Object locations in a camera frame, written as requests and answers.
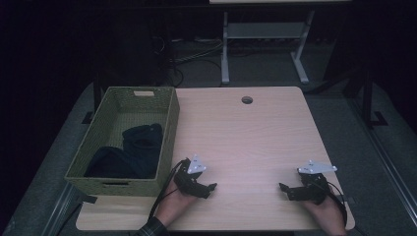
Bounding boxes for person's right hand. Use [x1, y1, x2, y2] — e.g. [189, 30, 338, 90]
[302, 196, 348, 236]

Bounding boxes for black stand leg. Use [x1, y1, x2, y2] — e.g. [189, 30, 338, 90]
[81, 73, 103, 125]

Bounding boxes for left hand-held gripper black cable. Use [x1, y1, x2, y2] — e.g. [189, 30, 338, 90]
[148, 158, 191, 220]

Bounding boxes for person's left hand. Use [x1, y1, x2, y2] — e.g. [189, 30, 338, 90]
[153, 182, 198, 227]

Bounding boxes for white metal desk frame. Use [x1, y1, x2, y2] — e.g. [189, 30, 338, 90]
[220, 10, 316, 86]

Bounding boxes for black metal stand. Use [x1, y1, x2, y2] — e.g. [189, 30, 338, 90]
[343, 63, 389, 130]

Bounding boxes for right hand-held gripper black cable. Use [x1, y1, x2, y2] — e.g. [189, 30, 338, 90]
[327, 181, 349, 228]

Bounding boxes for green woven basket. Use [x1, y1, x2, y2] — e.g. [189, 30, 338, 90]
[64, 86, 181, 198]

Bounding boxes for hand-held gripper black cable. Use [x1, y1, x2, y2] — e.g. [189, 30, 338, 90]
[148, 158, 191, 220]
[327, 181, 349, 228]

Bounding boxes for bundle of floor cables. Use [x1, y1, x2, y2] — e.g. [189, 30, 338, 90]
[150, 34, 224, 89]

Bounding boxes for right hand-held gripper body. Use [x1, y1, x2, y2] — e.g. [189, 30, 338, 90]
[289, 159, 338, 207]

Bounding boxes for dark navy garment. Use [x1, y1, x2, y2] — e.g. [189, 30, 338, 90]
[84, 123, 164, 180]

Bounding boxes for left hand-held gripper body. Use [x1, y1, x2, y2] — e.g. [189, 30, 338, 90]
[173, 153, 208, 198]

